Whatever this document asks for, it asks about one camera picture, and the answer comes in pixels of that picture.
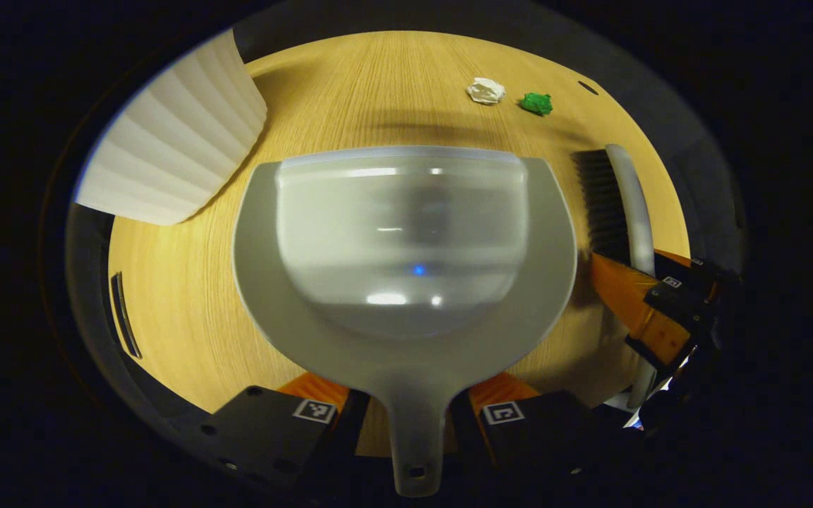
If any white paper ball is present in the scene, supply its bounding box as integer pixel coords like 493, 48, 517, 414
466, 77, 507, 106

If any white plastic dustpan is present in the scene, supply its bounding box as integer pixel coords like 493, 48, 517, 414
232, 145, 578, 498

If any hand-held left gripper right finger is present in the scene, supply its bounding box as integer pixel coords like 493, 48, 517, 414
449, 372, 633, 488

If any small white broom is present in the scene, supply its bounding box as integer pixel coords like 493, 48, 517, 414
572, 144, 661, 413

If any white ribbed garbage bin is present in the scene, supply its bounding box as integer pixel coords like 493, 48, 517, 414
73, 28, 268, 226

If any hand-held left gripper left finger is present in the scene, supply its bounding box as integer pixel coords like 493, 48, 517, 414
198, 372, 372, 495

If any green paper ball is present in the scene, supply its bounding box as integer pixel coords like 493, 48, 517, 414
519, 92, 554, 116

